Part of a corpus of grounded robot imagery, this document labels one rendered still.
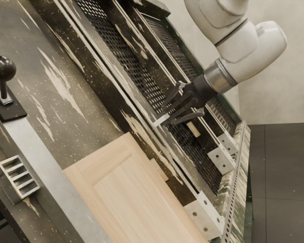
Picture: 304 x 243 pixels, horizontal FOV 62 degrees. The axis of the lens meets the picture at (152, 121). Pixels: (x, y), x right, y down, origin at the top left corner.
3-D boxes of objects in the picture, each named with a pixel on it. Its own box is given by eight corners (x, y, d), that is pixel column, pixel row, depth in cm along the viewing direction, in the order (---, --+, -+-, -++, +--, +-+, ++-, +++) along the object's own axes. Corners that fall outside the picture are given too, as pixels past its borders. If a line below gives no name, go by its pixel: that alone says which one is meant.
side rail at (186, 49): (230, 128, 215) (241, 121, 210) (155, 25, 219) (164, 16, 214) (231, 126, 222) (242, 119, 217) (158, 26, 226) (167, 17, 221)
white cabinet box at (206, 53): (238, 144, 430) (228, 18, 391) (204, 145, 454) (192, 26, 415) (241, 135, 484) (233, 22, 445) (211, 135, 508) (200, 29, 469)
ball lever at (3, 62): (-1, 114, 46) (-6, 77, 34) (-12, 97, 46) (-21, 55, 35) (20, 105, 48) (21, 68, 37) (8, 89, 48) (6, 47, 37)
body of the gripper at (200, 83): (222, 93, 75) (197, 111, 79) (205, 70, 75) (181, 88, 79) (218, 97, 68) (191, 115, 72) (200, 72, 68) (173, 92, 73)
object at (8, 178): (13, 206, 41) (22, 198, 40) (-11, 171, 42) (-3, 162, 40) (32, 194, 45) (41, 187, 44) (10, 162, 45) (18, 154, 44)
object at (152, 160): (161, 183, 77) (169, 179, 76) (146, 162, 78) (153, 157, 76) (165, 179, 80) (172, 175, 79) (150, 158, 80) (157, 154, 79)
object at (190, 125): (196, 137, 121) (200, 134, 120) (186, 124, 121) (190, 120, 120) (197, 136, 124) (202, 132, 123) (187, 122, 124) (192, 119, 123)
